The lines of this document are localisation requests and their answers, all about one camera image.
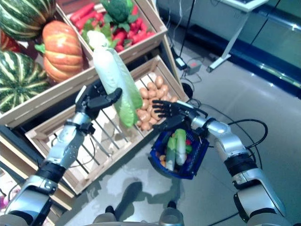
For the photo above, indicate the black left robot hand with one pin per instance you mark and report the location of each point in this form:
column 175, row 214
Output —
column 91, row 103

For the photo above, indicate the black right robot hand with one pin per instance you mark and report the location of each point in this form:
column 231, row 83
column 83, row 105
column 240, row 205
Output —
column 181, row 113

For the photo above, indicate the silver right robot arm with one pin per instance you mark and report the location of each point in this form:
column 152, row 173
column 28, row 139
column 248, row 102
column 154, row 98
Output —
column 225, row 141

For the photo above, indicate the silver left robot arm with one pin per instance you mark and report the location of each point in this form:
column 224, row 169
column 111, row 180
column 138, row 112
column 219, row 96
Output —
column 65, row 146

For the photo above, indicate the blue plastic shopping basket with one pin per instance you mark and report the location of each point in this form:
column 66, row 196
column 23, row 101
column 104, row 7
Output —
column 198, row 155

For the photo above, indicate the tan plastic potato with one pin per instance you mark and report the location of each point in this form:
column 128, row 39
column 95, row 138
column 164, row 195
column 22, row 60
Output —
column 164, row 89
column 146, row 126
column 152, row 86
column 145, row 103
column 174, row 99
column 143, row 93
column 142, row 115
column 153, row 94
column 159, row 81

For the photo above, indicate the black round floor disc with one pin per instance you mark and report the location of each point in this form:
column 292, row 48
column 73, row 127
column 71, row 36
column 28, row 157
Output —
column 187, row 88

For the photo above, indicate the small red pepper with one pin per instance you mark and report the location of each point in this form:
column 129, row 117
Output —
column 188, row 142

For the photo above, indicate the wooden potato crate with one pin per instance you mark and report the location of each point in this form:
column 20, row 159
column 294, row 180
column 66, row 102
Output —
column 172, row 81

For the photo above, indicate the green bell pepper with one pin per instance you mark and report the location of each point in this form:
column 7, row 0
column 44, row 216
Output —
column 188, row 148

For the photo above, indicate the wooden pumpkin crate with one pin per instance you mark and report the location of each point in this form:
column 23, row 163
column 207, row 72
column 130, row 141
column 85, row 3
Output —
column 47, row 100

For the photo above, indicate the small orange vegetable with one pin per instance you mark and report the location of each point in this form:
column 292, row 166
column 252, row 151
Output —
column 162, row 157

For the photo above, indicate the grey box with red label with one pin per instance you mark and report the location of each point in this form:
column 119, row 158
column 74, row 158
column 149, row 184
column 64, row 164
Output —
column 194, row 66

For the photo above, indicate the black power adapter brick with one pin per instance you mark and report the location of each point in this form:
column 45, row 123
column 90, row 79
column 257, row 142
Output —
column 181, row 62

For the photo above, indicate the wooden vegetable display stand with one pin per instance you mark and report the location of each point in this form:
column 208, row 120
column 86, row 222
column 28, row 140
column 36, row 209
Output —
column 171, row 61

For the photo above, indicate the orange pumpkin with green stem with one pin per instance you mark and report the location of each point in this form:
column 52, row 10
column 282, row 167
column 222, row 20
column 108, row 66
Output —
column 62, row 51

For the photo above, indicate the white office desk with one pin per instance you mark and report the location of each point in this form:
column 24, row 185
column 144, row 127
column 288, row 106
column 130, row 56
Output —
column 218, row 62

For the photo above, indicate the wooden cabbage crate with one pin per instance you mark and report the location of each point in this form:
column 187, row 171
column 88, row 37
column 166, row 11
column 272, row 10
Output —
column 117, row 162

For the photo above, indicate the white cauliflower with leaves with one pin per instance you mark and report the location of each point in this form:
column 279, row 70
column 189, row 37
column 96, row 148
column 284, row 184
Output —
column 95, row 37

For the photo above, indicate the green striped pumpkin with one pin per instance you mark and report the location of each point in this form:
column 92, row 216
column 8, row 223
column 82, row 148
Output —
column 26, row 18
column 18, row 80

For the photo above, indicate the black tripod pole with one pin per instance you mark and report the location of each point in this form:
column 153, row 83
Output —
column 188, row 27

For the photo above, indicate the green broccoli head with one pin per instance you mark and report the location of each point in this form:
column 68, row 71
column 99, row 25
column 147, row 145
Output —
column 117, row 10

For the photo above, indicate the wooden carrot crate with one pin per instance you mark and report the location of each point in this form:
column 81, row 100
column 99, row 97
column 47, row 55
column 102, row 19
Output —
column 152, row 16

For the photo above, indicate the large orange ribbed pumpkin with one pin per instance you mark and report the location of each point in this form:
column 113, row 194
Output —
column 7, row 43

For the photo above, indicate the silver right robot leg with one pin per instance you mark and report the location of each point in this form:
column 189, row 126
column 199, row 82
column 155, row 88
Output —
column 171, row 216

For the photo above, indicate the silver robot leg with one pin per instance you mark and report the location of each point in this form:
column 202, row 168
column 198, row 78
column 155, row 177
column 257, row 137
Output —
column 108, row 212
column 171, row 216

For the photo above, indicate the silver left robot leg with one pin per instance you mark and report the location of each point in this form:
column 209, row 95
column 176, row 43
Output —
column 108, row 212

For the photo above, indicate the glass display cabinet row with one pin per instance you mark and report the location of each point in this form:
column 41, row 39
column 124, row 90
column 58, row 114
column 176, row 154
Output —
column 270, row 35

